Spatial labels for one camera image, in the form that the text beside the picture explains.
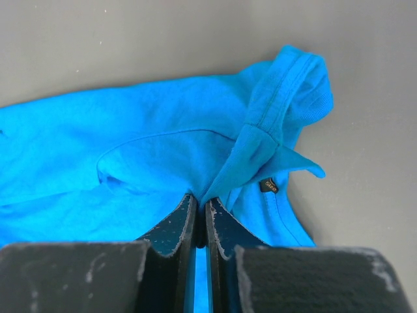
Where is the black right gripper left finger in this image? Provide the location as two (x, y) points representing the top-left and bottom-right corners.
(1, 194), (197, 312)

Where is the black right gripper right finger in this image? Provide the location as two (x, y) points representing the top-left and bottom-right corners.
(205, 198), (412, 312)

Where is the blue t shirt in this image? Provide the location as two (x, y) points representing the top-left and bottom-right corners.
(1, 46), (333, 312)

